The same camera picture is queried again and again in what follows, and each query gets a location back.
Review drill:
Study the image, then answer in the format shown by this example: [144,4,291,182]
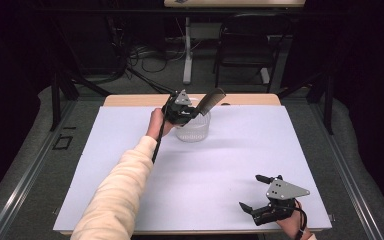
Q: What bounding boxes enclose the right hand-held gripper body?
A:
[250,178,311,227]

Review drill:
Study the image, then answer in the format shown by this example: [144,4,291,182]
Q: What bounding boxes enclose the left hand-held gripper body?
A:
[161,89,194,126]

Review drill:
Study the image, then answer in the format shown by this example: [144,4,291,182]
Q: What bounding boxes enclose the clear glass cup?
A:
[174,97,212,143]

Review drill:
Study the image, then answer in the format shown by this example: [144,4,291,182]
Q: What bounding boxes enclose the dark plastic comb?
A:
[195,87,227,117]

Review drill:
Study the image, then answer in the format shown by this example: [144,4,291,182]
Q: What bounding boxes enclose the person's left hand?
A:
[145,107,175,141]

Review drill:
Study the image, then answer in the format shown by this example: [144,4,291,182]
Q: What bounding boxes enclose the person's right hand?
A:
[275,199,314,240]

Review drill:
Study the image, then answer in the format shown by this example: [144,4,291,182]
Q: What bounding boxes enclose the white table sheet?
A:
[53,105,333,233]

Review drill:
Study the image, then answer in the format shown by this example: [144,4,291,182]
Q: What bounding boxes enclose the white table leg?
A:
[182,16,195,85]

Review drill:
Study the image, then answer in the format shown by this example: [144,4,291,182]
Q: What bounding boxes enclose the black folding chair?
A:
[212,12,294,94]

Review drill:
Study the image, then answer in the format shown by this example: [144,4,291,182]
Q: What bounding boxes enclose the black metal stand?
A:
[49,64,113,133]
[276,71,335,136]

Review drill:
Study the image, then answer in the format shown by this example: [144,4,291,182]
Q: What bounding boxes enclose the wooden background table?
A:
[163,0,306,9]

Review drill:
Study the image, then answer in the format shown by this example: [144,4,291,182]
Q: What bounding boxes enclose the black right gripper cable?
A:
[279,203,310,240]

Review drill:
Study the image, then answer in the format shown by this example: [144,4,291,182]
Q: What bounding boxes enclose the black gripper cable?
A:
[151,99,168,165]
[279,203,310,240]

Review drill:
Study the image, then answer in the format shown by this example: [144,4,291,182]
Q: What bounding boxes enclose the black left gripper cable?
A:
[151,99,168,165]

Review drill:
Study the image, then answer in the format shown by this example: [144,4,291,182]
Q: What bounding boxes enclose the bundle of floor cables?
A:
[113,39,188,94]

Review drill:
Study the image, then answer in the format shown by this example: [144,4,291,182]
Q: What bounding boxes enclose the metal floor rail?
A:
[0,99,78,240]
[308,102,384,240]

